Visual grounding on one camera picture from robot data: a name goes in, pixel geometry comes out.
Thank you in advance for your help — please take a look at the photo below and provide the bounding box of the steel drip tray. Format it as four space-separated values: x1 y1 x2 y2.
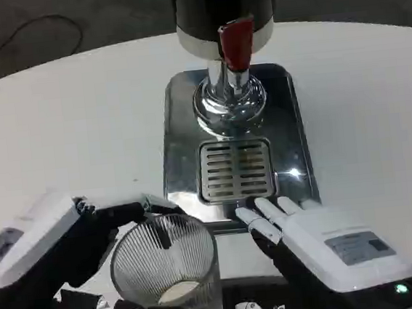
151 58 324 238

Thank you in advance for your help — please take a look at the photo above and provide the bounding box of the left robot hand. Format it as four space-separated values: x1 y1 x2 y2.
0 183 197 309

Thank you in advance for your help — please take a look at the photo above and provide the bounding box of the black floor cable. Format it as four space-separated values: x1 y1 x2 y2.
0 11 86 64

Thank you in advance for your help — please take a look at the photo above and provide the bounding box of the clear ribbed glass cup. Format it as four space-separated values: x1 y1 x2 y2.
104 209 225 309

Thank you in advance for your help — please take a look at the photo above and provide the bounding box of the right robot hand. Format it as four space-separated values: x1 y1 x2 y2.
224 182 412 309

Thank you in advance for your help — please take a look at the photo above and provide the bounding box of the black drink dispenser chrome stand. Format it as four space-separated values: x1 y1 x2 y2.
171 0 287 143

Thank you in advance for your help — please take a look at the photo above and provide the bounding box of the red dispenser tap handle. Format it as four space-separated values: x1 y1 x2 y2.
216 14 262 90

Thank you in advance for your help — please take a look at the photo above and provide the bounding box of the slotted steel drip grid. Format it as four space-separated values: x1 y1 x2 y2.
193 135 281 206

